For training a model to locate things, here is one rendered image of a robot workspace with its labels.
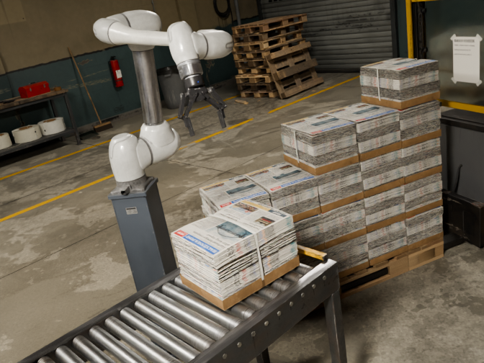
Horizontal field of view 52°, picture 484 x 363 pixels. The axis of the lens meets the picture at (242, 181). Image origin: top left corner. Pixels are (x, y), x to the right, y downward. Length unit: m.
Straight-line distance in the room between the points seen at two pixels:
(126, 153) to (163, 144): 0.21
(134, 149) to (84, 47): 6.99
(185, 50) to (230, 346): 1.06
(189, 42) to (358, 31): 8.46
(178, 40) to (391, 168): 1.62
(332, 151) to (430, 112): 0.68
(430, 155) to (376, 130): 0.46
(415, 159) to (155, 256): 1.63
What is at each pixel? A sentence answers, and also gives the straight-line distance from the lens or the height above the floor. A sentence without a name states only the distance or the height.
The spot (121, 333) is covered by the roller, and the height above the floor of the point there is 0.79.
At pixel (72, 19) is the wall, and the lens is 9.36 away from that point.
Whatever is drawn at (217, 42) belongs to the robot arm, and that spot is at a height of 1.67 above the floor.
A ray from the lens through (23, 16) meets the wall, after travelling 9.04.
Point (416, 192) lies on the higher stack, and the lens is 3.21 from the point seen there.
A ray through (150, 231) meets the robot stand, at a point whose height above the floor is 0.78.
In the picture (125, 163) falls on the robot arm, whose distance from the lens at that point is 2.49.
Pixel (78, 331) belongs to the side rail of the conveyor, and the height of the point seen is 0.80.
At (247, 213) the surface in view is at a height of 1.03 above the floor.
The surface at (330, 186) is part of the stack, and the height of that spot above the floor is 0.74.
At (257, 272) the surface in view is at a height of 0.87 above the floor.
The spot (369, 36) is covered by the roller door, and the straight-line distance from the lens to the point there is 10.13.
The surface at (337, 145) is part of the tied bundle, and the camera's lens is 2.78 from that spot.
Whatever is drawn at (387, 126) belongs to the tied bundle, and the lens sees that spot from 2.96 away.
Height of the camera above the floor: 1.82
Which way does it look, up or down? 20 degrees down
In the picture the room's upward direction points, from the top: 10 degrees counter-clockwise
